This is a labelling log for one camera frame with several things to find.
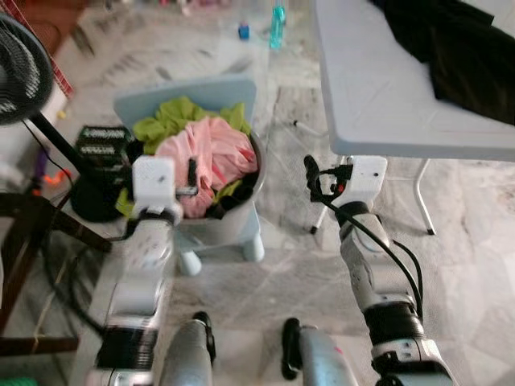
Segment silver robot leg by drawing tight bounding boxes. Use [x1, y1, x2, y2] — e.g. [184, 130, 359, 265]
[157, 310, 218, 386]
[280, 318, 361, 386]

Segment dark wooden furniture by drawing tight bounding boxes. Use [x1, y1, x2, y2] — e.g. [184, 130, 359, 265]
[0, 191, 115, 359]

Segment black box with white print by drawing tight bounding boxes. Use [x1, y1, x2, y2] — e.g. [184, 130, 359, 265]
[75, 125, 134, 171]

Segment silver left robot leg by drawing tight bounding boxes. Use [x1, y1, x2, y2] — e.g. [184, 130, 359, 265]
[157, 310, 218, 386]

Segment black garment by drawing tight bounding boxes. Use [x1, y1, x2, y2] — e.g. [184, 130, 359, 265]
[369, 0, 515, 126]

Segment light grey folding table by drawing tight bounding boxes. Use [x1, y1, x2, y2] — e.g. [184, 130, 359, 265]
[310, 0, 515, 236]

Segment black standing fan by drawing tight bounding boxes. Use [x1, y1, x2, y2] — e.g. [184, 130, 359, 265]
[0, 12, 134, 224]

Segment pink garment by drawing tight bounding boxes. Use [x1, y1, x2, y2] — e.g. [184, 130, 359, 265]
[153, 117, 260, 220]

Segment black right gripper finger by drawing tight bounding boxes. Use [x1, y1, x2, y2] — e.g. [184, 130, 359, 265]
[304, 154, 323, 202]

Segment light blue plastic chair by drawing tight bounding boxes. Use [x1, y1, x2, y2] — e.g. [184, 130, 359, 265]
[113, 75, 268, 278]

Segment green garment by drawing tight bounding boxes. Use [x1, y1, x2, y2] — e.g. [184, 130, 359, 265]
[117, 95, 253, 218]

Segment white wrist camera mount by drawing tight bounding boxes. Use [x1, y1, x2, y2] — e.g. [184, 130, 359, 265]
[131, 156, 178, 218]
[348, 155, 389, 207]

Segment person in green clothing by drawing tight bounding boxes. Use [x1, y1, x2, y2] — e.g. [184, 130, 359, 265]
[0, 375, 39, 386]

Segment silver right robot leg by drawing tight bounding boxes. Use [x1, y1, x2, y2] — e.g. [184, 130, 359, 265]
[280, 318, 361, 386]

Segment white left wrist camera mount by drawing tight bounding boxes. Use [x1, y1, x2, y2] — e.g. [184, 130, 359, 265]
[131, 156, 178, 218]

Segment red lattice panel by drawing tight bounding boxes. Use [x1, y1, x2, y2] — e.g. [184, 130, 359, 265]
[16, 0, 75, 96]

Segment small orange object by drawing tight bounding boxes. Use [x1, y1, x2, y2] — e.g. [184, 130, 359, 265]
[27, 171, 72, 198]

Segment small purple object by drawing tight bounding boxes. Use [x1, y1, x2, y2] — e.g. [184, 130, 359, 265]
[31, 151, 47, 176]

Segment teal bottle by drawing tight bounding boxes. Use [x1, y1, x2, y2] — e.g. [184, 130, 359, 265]
[269, 3, 287, 51]

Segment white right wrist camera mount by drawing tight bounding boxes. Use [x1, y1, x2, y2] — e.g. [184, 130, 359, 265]
[348, 155, 389, 207]

